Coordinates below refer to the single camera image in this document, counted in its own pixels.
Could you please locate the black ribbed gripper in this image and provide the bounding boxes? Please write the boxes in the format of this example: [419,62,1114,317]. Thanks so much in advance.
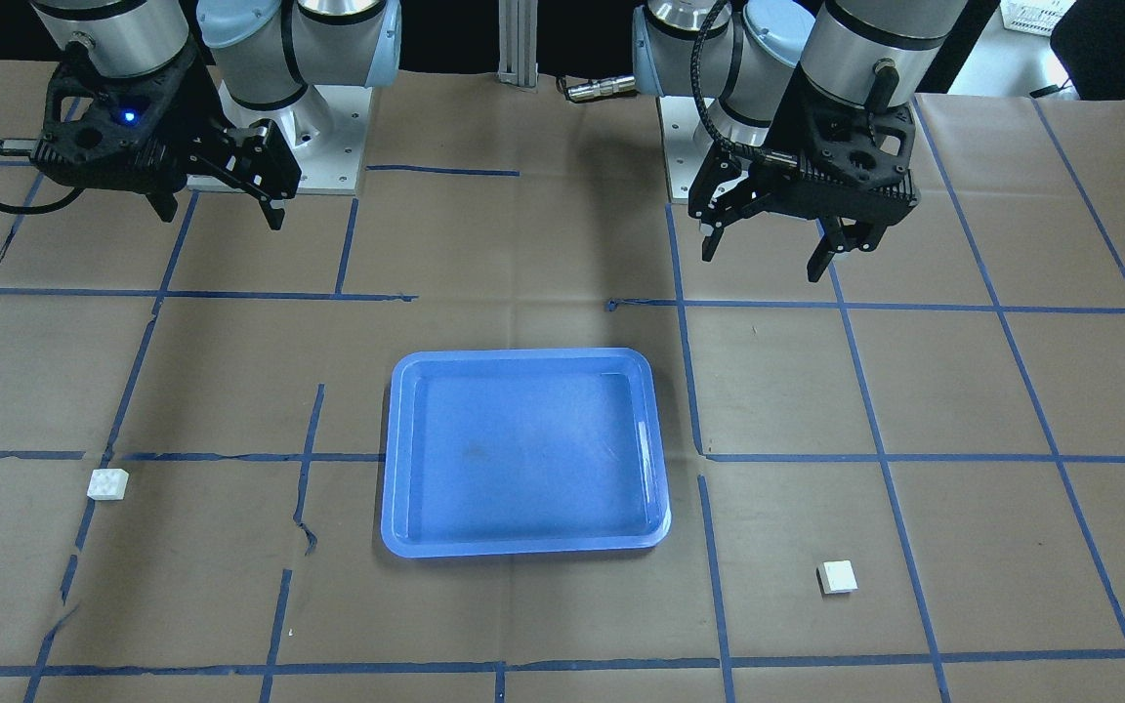
[687,67,920,283]

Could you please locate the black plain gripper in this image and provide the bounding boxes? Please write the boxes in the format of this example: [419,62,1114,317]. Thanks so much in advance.
[32,44,302,229]

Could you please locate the white block with studs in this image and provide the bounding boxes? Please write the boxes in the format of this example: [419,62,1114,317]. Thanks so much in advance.
[86,468,131,502]

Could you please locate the white square block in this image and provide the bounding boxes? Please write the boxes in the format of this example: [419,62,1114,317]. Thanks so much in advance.
[816,559,860,596]

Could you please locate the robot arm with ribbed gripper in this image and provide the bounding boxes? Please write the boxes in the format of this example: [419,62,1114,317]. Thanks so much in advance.
[631,1,964,146]

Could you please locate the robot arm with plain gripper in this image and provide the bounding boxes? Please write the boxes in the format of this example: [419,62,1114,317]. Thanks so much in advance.
[30,1,403,112]

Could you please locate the blue plastic tray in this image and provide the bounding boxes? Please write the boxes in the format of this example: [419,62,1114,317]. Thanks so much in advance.
[380,348,673,558]

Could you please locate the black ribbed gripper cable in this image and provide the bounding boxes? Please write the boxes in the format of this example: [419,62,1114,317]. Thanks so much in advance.
[687,0,798,166]

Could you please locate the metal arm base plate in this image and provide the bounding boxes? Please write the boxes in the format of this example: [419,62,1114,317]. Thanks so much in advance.
[219,83,378,196]

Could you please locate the aluminium frame post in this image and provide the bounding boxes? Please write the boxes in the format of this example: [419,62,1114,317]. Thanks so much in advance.
[496,0,539,92]

